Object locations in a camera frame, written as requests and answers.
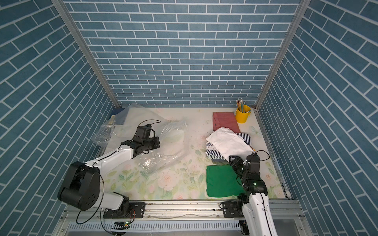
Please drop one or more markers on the coloured pencils bundle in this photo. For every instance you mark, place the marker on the coloured pencils bundle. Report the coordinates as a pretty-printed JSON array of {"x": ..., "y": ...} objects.
[{"x": 240, "y": 105}]

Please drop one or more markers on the red garment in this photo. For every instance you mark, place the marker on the red garment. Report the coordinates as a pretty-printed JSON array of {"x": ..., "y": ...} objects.
[{"x": 226, "y": 120}]

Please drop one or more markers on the clear bag with striped clothes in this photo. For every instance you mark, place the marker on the clear bag with striped clothes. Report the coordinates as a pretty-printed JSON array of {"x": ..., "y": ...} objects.
[{"x": 174, "y": 145}]

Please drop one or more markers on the white garment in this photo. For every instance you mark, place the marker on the white garment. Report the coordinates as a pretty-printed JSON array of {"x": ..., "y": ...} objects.
[{"x": 228, "y": 143}]

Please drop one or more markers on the dark blue book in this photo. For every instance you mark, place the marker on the dark blue book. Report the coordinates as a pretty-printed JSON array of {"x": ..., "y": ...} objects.
[{"x": 115, "y": 113}]

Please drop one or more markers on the aluminium rail frame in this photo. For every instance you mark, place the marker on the aluminium rail frame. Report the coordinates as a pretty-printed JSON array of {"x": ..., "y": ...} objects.
[{"x": 181, "y": 218}]

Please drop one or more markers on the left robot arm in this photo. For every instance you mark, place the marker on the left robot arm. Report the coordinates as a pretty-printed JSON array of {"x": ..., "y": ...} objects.
[{"x": 84, "y": 187}]

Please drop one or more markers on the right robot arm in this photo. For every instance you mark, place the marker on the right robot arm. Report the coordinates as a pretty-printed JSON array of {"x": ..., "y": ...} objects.
[{"x": 253, "y": 205}]

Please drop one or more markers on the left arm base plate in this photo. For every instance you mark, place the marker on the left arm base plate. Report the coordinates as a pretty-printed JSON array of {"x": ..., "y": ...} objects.
[{"x": 133, "y": 210}]

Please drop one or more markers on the bright green garment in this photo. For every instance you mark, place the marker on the bright green garment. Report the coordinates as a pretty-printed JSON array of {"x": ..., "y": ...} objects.
[{"x": 221, "y": 181}]

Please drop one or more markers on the clear vacuum bag with valve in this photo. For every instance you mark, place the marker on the clear vacuum bag with valve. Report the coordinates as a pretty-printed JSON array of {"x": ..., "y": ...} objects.
[{"x": 123, "y": 125}]

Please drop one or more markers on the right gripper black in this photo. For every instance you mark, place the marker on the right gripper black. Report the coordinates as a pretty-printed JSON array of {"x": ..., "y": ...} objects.
[{"x": 236, "y": 162}]

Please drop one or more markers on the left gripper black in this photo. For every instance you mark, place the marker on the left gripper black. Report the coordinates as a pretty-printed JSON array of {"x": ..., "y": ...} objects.
[{"x": 157, "y": 142}]

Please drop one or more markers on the yellow pencil cup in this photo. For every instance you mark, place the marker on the yellow pencil cup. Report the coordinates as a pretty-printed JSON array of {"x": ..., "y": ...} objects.
[{"x": 242, "y": 114}]

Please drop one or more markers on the blue white striped tank top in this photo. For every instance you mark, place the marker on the blue white striped tank top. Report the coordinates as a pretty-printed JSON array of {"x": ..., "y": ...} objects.
[{"x": 212, "y": 153}]

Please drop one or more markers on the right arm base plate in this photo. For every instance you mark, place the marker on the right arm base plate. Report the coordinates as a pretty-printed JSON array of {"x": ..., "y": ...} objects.
[{"x": 234, "y": 209}]

